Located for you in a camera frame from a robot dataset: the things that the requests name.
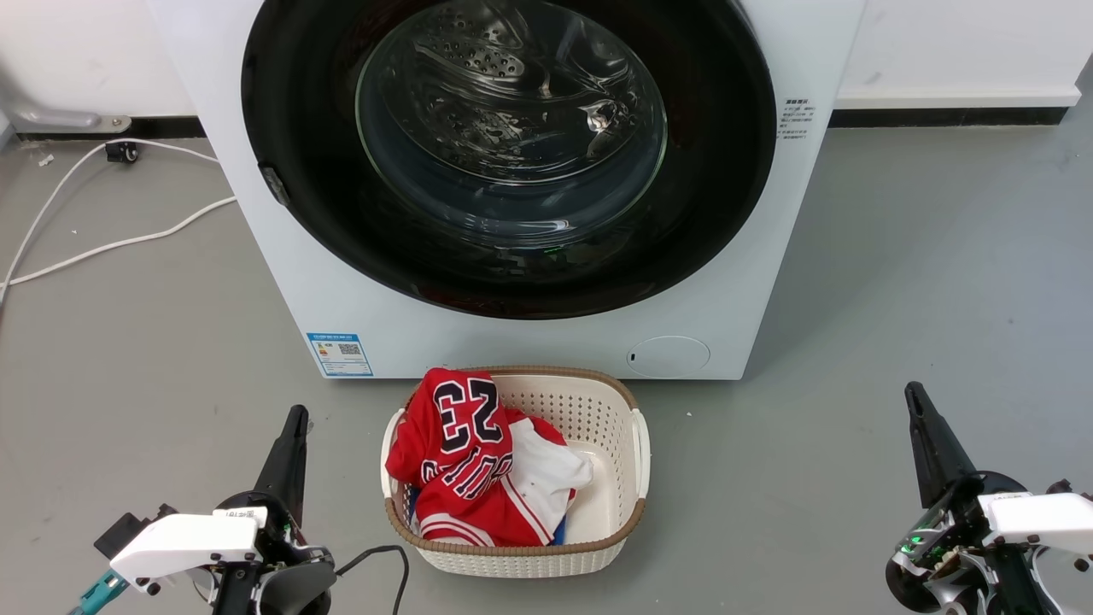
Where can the white front-load washing machine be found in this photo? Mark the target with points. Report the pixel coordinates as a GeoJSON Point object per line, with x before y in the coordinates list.
{"type": "Point", "coordinates": [282, 282]}

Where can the red number 23 jersey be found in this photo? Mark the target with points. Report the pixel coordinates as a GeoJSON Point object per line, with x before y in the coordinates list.
{"type": "Point", "coordinates": [412, 448]}

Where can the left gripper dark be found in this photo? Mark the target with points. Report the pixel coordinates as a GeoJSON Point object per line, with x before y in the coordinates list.
{"type": "Point", "coordinates": [282, 538]}

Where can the grey metal floor bracket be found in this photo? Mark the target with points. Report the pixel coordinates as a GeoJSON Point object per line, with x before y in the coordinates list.
{"type": "Point", "coordinates": [60, 118]}

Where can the round white filter cover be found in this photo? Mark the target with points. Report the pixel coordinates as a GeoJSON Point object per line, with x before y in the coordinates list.
{"type": "Point", "coordinates": [669, 356]}

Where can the black round glass washer door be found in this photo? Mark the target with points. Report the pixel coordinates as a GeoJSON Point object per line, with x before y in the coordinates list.
{"type": "Point", "coordinates": [299, 128]}

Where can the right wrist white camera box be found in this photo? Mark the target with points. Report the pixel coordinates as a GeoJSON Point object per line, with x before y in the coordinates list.
{"type": "Point", "coordinates": [1042, 517]}

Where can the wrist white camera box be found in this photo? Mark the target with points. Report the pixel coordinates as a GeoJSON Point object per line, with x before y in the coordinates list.
{"type": "Point", "coordinates": [184, 542]}
{"type": "Point", "coordinates": [1042, 517]}

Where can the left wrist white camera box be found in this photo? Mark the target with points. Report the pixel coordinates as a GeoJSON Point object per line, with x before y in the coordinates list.
{"type": "Point", "coordinates": [184, 542]}

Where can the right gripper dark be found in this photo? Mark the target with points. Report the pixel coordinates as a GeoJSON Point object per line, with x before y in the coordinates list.
{"type": "Point", "coordinates": [952, 530]}

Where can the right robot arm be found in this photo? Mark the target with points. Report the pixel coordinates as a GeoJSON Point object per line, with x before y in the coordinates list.
{"type": "Point", "coordinates": [1020, 589]}

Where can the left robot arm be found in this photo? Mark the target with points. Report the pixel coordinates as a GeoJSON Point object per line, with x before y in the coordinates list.
{"type": "Point", "coordinates": [295, 591]}

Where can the cream perforated laundry basket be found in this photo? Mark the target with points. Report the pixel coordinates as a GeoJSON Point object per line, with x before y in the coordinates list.
{"type": "Point", "coordinates": [589, 410]}

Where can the stainless steel washer drum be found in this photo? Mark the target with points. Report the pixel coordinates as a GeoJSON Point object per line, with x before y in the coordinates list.
{"type": "Point", "coordinates": [478, 60]}

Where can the blue energy label sticker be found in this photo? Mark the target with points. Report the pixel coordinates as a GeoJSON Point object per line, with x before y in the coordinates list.
{"type": "Point", "coordinates": [340, 354]}

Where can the white garment with red trim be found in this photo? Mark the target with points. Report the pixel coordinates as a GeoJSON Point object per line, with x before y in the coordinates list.
{"type": "Point", "coordinates": [546, 478]}

